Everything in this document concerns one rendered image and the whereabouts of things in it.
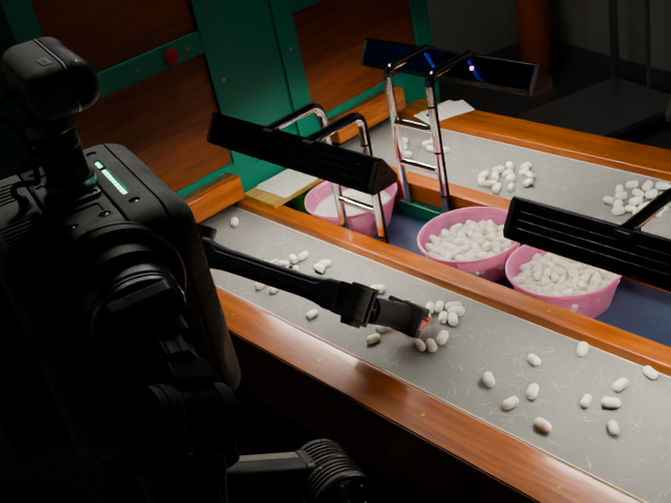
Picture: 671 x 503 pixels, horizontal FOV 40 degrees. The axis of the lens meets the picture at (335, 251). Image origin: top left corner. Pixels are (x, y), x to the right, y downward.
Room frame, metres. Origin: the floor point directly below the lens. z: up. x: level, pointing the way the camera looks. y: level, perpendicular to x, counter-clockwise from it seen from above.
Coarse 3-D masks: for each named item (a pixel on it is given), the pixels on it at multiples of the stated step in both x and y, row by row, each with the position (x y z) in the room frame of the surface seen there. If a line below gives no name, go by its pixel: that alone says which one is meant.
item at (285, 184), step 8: (280, 176) 2.53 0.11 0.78; (288, 176) 2.52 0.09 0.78; (296, 176) 2.51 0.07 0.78; (304, 176) 2.50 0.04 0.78; (264, 184) 2.50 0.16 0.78; (272, 184) 2.49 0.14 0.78; (280, 184) 2.48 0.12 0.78; (288, 184) 2.47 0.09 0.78; (296, 184) 2.46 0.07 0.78; (304, 184) 2.44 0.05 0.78; (272, 192) 2.44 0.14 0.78; (280, 192) 2.43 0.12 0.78; (288, 192) 2.41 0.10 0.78
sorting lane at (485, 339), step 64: (256, 256) 2.15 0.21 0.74; (320, 256) 2.08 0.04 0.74; (320, 320) 1.79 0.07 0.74; (512, 320) 1.63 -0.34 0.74; (448, 384) 1.46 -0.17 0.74; (512, 384) 1.42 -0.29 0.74; (576, 384) 1.38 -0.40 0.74; (640, 384) 1.34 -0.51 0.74; (576, 448) 1.21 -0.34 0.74; (640, 448) 1.18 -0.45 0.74
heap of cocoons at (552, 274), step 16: (544, 256) 1.85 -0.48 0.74; (560, 256) 1.85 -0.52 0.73; (528, 272) 1.80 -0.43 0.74; (544, 272) 1.78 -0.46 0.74; (560, 272) 1.77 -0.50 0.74; (576, 272) 1.75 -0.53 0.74; (592, 272) 1.74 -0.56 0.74; (608, 272) 1.72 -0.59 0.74; (528, 288) 1.73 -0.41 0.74; (544, 288) 1.71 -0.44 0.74; (560, 288) 1.70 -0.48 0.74; (576, 288) 1.71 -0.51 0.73; (592, 288) 1.67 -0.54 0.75; (576, 304) 1.64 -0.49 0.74
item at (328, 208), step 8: (344, 192) 2.44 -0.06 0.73; (352, 192) 2.41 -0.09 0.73; (360, 192) 2.40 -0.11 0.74; (384, 192) 2.38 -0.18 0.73; (328, 200) 2.41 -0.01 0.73; (360, 200) 2.35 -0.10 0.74; (368, 200) 2.35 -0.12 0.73; (384, 200) 2.34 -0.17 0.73; (320, 208) 2.36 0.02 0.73; (328, 208) 2.35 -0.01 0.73; (352, 208) 2.31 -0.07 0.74; (328, 216) 2.30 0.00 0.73; (336, 216) 2.30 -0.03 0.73
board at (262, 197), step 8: (312, 184) 2.44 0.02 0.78; (248, 192) 2.48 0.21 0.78; (256, 192) 2.47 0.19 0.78; (264, 192) 2.45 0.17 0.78; (296, 192) 2.41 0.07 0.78; (256, 200) 2.42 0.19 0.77; (264, 200) 2.40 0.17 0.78; (272, 200) 2.39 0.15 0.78; (280, 200) 2.38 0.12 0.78; (288, 200) 2.38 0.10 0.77
